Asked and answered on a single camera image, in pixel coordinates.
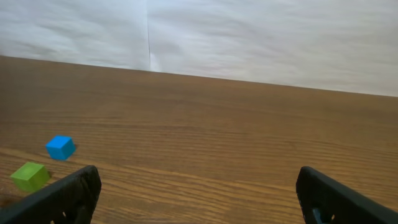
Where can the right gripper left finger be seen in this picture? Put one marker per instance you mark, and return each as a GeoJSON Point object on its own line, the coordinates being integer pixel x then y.
{"type": "Point", "coordinates": [66, 196]}

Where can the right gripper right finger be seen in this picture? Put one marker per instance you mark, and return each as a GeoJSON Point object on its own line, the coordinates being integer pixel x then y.
{"type": "Point", "coordinates": [335, 196]}

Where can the blue cube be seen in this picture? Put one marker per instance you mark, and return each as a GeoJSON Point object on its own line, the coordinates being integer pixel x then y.
{"type": "Point", "coordinates": [60, 148]}

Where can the green cube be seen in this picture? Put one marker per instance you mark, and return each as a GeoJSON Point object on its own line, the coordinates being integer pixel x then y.
{"type": "Point", "coordinates": [29, 176]}

